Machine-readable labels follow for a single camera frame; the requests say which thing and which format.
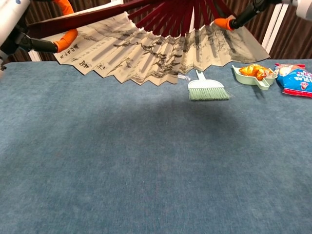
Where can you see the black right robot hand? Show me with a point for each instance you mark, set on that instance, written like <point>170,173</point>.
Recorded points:
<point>246,14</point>

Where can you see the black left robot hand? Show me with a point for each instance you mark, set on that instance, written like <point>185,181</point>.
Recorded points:
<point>41,45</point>

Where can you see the red-ribbed paper folding fan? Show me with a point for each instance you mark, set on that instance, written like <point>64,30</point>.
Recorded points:
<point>146,48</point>

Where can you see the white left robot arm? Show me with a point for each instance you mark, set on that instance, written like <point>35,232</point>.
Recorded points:
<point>12,14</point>

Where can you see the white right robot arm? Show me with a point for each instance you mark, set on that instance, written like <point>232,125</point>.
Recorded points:
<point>304,7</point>

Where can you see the green mini hand broom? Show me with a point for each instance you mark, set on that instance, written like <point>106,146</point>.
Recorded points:
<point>206,85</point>

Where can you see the brown pleated curtain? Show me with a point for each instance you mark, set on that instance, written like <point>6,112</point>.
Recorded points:
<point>297,36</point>

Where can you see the orange crumpled snack wrapper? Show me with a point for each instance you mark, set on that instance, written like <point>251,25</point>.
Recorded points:
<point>253,71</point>

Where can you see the green mini dustpan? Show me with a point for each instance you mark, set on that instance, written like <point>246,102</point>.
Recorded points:
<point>243,80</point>

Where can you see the blue and red snack bag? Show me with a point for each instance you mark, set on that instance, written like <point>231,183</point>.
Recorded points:
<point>297,80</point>

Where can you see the clear glass rod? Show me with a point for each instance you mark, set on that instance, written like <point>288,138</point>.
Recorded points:
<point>186,78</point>

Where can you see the blue velvet table cover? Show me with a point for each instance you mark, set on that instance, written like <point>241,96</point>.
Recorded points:
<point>97,146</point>

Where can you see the white frame post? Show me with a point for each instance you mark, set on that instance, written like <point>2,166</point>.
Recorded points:
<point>275,29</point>
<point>193,17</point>
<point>35,55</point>

